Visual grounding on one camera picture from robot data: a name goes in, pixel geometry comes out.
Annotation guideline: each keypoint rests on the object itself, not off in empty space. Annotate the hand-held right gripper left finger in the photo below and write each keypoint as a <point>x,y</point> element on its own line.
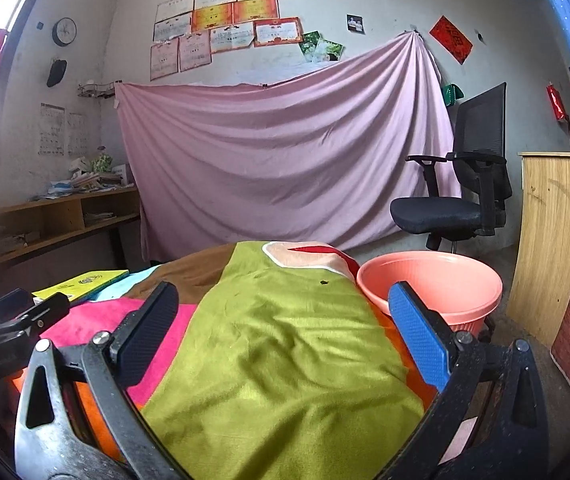
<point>150,330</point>

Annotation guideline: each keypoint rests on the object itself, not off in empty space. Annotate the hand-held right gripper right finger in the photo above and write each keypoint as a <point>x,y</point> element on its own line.
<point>417,332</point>

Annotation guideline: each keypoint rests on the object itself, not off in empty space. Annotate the pink plastic basin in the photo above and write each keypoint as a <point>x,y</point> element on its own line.
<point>430,275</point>

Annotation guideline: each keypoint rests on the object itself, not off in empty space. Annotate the yellow book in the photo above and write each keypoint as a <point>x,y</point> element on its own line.
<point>85,282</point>

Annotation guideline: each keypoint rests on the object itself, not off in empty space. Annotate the stack of papers in shelf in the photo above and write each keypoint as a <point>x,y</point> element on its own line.
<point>21,240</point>

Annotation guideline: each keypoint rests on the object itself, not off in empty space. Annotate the wooden desk with shelves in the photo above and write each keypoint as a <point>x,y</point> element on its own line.
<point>55,204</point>

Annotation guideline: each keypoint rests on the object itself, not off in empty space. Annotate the colourful patchwork blanket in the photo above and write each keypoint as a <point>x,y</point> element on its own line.
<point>275,360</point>

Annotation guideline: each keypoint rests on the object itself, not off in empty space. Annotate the pile of books and papers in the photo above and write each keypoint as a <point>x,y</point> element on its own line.
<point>85,184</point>

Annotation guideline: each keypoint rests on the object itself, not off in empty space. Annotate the white cardboard box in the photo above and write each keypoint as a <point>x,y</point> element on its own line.
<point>122,175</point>

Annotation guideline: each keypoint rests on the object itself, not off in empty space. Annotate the small green plant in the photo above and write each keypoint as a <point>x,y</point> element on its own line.
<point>101,161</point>

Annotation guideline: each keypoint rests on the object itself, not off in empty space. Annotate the pink hanging sheet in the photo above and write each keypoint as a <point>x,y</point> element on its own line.
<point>275,160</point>

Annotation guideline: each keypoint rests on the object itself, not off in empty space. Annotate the black office chair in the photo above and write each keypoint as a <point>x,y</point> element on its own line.
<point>480,125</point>

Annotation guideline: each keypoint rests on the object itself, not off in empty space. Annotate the green hanging bag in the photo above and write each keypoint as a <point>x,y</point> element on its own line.
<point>452,95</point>

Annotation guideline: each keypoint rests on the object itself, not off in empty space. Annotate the black cap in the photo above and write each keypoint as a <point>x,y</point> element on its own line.
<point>56,72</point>

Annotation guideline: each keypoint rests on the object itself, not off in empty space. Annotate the red hanging ornament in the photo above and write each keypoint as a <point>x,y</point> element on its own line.
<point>556,101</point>

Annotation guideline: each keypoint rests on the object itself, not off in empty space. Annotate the green photo print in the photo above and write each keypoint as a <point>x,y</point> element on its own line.
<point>329,51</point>
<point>309,42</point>

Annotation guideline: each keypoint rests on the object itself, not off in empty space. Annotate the red paper square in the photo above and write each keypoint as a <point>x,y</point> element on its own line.
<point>451,39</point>

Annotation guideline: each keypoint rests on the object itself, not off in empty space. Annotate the small black white photo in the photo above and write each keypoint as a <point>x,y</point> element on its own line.
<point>355,24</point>

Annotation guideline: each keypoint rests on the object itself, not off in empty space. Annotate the large wall calendar sheet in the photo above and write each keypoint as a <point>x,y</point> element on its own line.
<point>51,130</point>

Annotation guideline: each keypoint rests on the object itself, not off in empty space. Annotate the small wall calendar sheet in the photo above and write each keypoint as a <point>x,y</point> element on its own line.
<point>77,134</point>

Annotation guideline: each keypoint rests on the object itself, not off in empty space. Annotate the round wall clock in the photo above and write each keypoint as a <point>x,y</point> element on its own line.
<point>64,32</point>

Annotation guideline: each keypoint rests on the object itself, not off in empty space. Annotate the group of wall certificates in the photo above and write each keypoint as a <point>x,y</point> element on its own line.
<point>235,25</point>

